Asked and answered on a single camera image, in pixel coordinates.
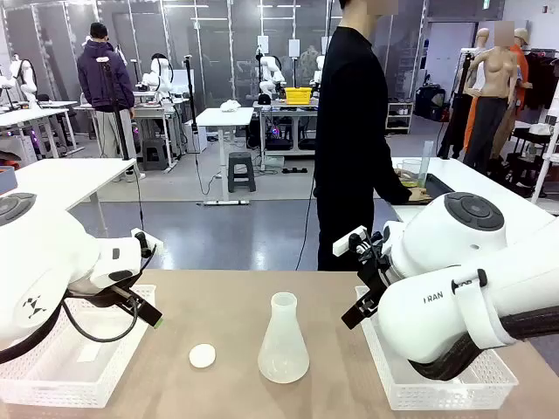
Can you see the black camera tripod pole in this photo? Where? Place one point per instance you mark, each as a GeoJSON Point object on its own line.
{"type": "Point", "coordinates": [115, 122]}

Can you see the rack of black clothes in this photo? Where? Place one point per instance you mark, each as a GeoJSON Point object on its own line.
{"type": "Point", "coordinates": [541, 78]}

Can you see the black bag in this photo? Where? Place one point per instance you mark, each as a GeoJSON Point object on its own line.
{"type": "Point", "coordinates": [430, 102]}

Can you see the black flat tray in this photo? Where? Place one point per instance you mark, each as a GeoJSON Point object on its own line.
{"type": "Point", "coordinates": [439, 185]}

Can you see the white table with metal frame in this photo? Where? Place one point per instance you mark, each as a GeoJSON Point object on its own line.
{"type": "Point", "coordinates": [284, 107]}

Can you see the person's right hand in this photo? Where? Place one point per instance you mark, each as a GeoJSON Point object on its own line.
{"type": "Point", "coordinates": [419, 194]}

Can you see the white shoe shelf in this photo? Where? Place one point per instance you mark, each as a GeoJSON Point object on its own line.
{"type": "Point", "coordinates": [399, 118]}

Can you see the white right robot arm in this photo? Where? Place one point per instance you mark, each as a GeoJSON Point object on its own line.
{"type": "Point", "coordinates": [436, 314]}

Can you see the white round flask cap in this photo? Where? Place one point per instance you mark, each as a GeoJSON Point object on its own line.
{"type": "Point", "coordinates": [202, 356]}

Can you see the person in black sweater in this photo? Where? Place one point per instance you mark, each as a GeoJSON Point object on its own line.
{"type": "Point", "coordinates": [345, 131]}

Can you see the beige bare mannequin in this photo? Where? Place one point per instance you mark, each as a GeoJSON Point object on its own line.
{"type": "Point", "coordinates": [493, 70]}

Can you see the person's right forearm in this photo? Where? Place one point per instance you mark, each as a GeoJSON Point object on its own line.
{"type": "Point", "coordinates": [393, 192]}

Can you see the white perforated plastic basket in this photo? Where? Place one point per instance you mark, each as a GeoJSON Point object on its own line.
{"type": "Point", "coordinates": [87, 379]}
{"type": "Point", "coordinates": [436, 393]}

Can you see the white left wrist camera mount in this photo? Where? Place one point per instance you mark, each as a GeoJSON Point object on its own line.
{"type": "Point", "coordinates": [150, 244]}

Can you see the white standing desk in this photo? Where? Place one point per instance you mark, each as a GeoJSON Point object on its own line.
{"type": "Point", "coordinates": [225, 117]}

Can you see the yellow plastic basket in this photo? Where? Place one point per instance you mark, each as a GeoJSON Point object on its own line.
{"type": "Point", "coordinates": [298, 96]}

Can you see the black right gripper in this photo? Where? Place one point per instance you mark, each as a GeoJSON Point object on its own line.
{"type": "Point", "coordinates": [373, 270]}

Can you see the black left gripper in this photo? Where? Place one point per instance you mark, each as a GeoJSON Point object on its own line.
{"type": "Point", "coordinates": [100, 297]}

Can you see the thin black stand pole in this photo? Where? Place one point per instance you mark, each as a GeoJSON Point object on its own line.
{"type": "Point", "coordinates": [191, 105]}

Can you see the low grey plastic stool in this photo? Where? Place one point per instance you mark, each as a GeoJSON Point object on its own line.
{"type": "Point", "coordinates": [155, 155]}

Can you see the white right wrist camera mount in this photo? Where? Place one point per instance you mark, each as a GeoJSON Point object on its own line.
{"type": "Point", "coordinates": [347, 242]}

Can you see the clear plastic graduated cylinder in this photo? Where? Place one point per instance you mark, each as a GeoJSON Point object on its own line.
{"type": "Point", "coordinates": [425, 161]}

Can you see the black power strip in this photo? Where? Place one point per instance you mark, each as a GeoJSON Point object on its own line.
{"type": "Point", "coordinates": [294, 170]}

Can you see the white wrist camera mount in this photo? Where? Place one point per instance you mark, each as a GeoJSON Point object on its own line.
{"type": "Point", "coordinates": [347, 242]}
{"type": "Point", "coordinates": [150, 244]}

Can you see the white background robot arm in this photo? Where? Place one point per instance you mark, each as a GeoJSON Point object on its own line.
{"type": "Point", "coordinates": [271, 74]}
{"type": "Point", "coordinates": [26, 78]}
{"type": "Point", "coordinates": [159, 78]}

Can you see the clear plastic measuring beaker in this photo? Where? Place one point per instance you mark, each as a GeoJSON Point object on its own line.
{"type": "Point", "coordinates": [410, 172]}

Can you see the translucent plastic conical flask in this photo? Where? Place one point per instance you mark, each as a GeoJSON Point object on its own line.
{"type": "Point", "coordinates": [284, 349]}

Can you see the tall grey plastic stool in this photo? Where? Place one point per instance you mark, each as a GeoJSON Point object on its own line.
{"type": "Point", "coordinates": [241, 172]}

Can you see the person in purple hoodie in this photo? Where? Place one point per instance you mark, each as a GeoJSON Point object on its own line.
{"type": "Point", "coordinates": [105, 74]}

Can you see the crumpled white cloth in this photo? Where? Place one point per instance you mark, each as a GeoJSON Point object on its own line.
{"type": "Point", "coordinates": [230, 105]}

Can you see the black tripod beside mannequins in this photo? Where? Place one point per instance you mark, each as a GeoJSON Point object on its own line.
{"type": "Point", "coordinates": [456, 109]}

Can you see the mannequin in orange clothes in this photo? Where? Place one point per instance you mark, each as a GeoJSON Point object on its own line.
{"type": "Point", "coordinates": [522, 65]}

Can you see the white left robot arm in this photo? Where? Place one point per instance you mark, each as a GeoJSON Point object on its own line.
{"type": "Point", "coordinates": [43, 262]}

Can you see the white mannequin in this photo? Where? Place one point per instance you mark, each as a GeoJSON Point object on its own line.
{"type": "Point", "coordinates": [481, 43]}

